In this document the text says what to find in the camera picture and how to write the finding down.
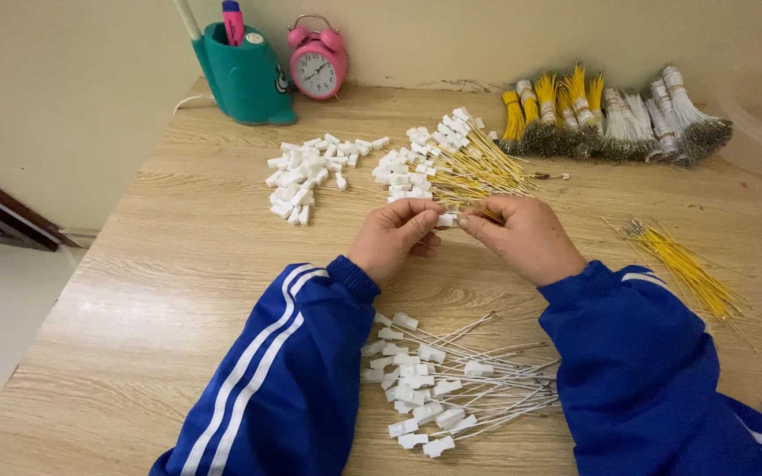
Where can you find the person's right hand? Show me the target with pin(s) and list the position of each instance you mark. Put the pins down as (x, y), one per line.
(526, 241)

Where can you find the person's left hand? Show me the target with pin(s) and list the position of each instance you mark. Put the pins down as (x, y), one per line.
(387, 238)

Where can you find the white plastic connector housing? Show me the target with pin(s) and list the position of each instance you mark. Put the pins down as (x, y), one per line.
(447, 219)

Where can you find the pile of empty white connectors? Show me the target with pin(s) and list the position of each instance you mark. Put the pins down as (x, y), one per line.
(305, 173)

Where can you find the pink alarm clock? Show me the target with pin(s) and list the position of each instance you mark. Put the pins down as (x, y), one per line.
(317, 63)

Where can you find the teal pen holder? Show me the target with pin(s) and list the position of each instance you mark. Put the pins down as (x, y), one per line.
(245, 76)

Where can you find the pink highlighter pen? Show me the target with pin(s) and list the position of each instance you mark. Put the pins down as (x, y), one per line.
(233, 21)

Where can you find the white plastic rod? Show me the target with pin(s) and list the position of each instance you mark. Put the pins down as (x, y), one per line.
(188, 18)

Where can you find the dark wooden furniture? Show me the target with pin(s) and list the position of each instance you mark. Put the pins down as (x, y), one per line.
(4, 215)

